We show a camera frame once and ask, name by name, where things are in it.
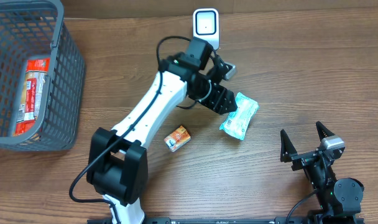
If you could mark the teal wet wipes pack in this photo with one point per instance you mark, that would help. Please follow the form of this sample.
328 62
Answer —
237 122

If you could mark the grey plastic shopping basket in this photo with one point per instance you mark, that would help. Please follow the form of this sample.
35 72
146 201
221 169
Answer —
32 30

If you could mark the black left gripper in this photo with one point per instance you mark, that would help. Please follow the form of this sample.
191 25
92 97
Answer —
217 98

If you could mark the red orange snack bag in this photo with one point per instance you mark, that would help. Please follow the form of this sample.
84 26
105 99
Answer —
29 106

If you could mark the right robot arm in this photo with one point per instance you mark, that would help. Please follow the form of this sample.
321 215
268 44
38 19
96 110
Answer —
339 199

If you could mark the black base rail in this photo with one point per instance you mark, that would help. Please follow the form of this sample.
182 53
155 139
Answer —
276 220

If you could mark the orange tissue pack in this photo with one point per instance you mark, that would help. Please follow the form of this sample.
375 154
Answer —
177 138

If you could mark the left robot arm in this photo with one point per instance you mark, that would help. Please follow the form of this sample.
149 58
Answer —
117 165

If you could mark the white barcode scanner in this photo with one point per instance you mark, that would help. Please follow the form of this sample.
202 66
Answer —
206 25

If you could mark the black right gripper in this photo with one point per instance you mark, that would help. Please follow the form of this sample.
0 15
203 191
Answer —
288 149

